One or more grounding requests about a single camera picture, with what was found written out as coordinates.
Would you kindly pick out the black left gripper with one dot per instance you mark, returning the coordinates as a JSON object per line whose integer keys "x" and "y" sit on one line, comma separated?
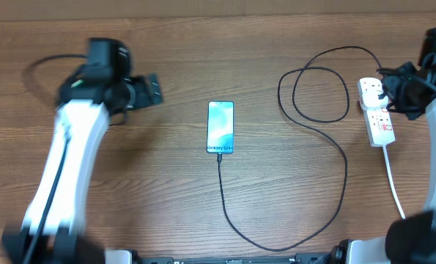
{"x": 144, "y": 97}

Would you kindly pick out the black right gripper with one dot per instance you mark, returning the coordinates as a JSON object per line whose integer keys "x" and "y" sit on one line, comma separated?
{"x": 390, "y": 86}

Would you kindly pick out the blue-screen Samsung smartphone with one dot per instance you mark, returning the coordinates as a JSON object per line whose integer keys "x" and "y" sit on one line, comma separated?
{"x": 220, "y": 127}

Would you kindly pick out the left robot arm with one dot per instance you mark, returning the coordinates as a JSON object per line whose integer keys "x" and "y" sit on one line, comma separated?
{"x": 53, "y": 227}

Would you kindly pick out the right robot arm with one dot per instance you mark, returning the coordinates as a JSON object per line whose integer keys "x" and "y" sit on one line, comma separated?
{"x": 413, "y": 239}

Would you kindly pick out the white charger plug adapter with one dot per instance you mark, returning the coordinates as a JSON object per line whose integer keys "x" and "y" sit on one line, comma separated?
{"x": 372, "y": 100}

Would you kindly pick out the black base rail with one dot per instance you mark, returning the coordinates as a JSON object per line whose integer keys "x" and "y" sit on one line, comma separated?
{"x": 300, "y": 258}

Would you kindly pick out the white power strip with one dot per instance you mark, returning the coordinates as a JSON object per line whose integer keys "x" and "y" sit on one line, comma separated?
{"x": 378, "y": 122}

